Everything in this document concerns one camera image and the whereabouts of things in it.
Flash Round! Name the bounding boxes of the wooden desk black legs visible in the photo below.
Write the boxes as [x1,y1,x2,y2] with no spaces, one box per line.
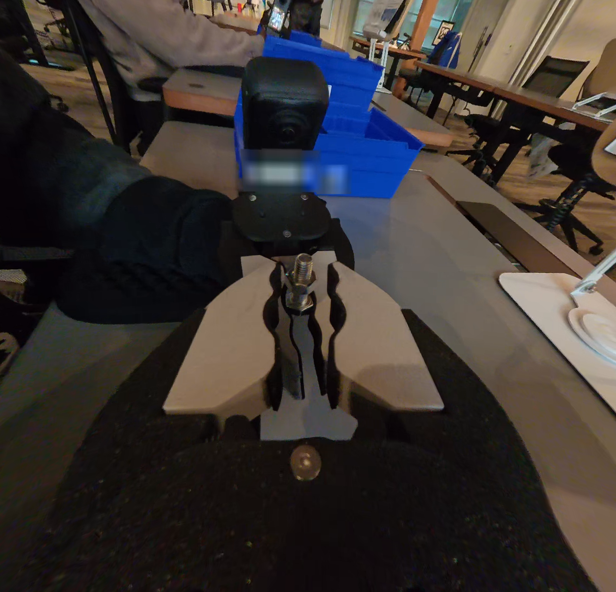
[415,60,616,188]

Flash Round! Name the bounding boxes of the grey desk wooden edge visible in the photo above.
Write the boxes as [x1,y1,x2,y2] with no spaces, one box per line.
[163,66,454,151]

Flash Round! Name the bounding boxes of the blue plastic bin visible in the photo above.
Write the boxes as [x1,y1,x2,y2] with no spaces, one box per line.
[262,30,386,109]
[234,89,425,199]

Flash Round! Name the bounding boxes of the white document stand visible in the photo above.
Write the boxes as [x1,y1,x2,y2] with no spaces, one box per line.
[362,0,417,94]
[499,252,616,400]

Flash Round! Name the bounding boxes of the person's left forearm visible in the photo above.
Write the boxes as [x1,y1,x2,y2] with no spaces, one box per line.
[0,48,241,324]

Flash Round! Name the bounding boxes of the black office chair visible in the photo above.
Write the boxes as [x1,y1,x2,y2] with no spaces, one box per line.
[522,55,590,99]

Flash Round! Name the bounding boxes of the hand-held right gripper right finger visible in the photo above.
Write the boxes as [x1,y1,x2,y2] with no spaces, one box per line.
[326,262,445,413]

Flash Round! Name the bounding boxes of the silver hex bolt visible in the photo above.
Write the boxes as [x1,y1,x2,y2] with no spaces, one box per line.
[284,253,316,317]

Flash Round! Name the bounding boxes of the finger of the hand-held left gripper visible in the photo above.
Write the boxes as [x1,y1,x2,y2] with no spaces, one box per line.
[240,252,306,401]
[307,249,340,396]

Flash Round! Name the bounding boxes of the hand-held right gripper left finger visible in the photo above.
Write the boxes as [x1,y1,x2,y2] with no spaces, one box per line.
[163,263,285,430]

